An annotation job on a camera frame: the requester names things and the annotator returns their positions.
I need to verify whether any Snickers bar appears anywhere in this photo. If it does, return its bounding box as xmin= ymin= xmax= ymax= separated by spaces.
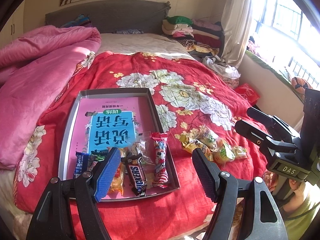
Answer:
xmin=121 ymin=152 xmax=148 ymax=197

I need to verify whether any blue patterned pillow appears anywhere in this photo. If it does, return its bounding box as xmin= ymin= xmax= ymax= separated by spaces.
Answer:
xmin=61 ymin=14 xmax=93 ymax=28

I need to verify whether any small black red candy packet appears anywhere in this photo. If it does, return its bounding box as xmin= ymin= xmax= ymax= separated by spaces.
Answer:
xmin=87 ymin=150 xmax=109 ymax=171

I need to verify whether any orange rice cracker packet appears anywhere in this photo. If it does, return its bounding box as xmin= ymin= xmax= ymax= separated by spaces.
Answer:
xmin=108 ymin=161 xmax=125 ymax=195

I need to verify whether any red plastic bag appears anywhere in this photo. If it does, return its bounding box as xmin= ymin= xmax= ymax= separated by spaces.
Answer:
xmin=234 ymin=83 xmax=260 ymax=106

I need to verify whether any red floral blanket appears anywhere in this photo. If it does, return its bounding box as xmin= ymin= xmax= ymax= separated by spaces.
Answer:
xmin=12 ymin=51 xmax=270 ymax=240

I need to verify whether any person's right hand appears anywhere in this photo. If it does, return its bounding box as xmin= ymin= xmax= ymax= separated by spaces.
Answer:
xmin=262 ymin=170 xmax=306 ymax=209

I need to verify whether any clear green label cracker packet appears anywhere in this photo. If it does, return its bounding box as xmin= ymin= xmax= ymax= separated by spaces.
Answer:
xmin=197 ymin=125 xmax=223 ymax=152

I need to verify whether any pink quilt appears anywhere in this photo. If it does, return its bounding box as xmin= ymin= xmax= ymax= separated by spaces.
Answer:
xmin=1 ymin=25 xmax=101 ymax=170

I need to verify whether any grey tray box with book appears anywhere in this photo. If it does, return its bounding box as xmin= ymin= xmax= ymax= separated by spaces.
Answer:
xmin=57 ymin=87 xmax=181 ymax=202

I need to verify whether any beige curtain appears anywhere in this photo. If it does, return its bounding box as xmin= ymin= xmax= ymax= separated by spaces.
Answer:
xmin=221 ymin=0 xmax=252 ymax=68

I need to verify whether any cream wardrobe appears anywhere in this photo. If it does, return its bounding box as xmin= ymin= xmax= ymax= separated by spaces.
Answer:
xmin=0 ymin=2 xmax=24 ymax=48

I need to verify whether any clear red-green candy packet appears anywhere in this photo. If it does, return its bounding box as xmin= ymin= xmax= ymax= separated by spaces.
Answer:
xmin=130 ymin=139 xmax=154 ymax=165

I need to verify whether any stack of folded clothes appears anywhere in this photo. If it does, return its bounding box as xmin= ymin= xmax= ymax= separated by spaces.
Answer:
xmin=162 ymin=16 xmax=225 ymax=60

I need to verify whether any red panda snack stick packet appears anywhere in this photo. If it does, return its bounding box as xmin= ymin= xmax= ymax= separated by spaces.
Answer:
xmin=151 ymin=132 xmax=169 ymax=188

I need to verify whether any round biscuit green label packet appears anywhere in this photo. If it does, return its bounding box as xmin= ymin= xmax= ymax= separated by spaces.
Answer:
xmin=213 ymin=138 xmax=247 ymax=165

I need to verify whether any yellow snack packet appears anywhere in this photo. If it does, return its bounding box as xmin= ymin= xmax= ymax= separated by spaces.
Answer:
xmin=180 ymin=134 xmax=214 ymax=161

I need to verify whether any grey headboard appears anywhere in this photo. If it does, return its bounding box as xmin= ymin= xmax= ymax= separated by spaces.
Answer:
xmin=45 ymin=0 xmax=171 ymax=34

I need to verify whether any blue Oreo packet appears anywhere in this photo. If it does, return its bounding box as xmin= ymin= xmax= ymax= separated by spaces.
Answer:
xmin=73 ymin=152 xmax=90 ymax=179

